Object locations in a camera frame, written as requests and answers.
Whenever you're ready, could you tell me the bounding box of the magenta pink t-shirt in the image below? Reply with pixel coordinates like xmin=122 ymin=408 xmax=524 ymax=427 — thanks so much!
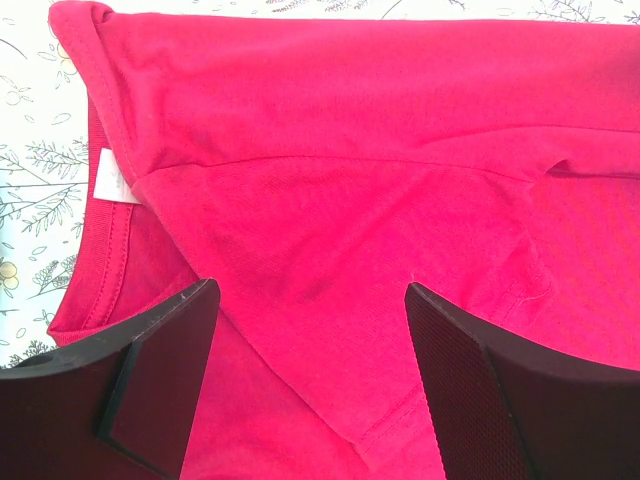
xmin=49 ymin=1 xmax=639 ymax=479

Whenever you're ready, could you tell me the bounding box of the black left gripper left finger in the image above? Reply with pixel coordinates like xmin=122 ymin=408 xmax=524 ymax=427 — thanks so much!
xmin=1 ymin=280 xmax=220 ymax=479

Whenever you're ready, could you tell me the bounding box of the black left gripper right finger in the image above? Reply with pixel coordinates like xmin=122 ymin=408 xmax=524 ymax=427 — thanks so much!
xmin=405 ymin=283 xmax=639 ymax=480

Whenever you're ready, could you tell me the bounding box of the floral patterned table mat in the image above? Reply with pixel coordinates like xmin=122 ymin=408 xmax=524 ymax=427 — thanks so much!
xmin=1 ymin=0 xmax=639 ymax=368

